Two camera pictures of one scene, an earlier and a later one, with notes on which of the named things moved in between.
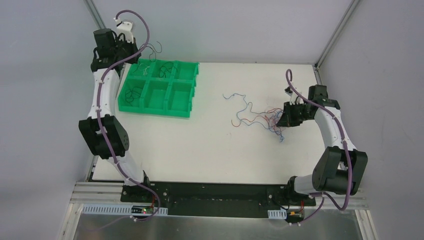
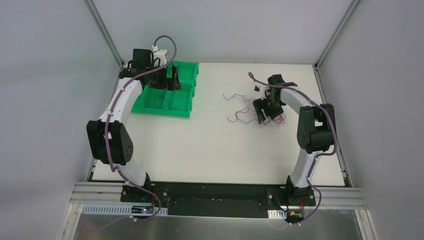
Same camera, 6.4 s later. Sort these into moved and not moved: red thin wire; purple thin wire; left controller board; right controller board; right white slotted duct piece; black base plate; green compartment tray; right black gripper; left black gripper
Moved: red thin wire; purple thin wire; left black gripper; right black gripper
Not moved: green compartment tray; left controller board; right white slotted duct piece; black base plate; right controller board
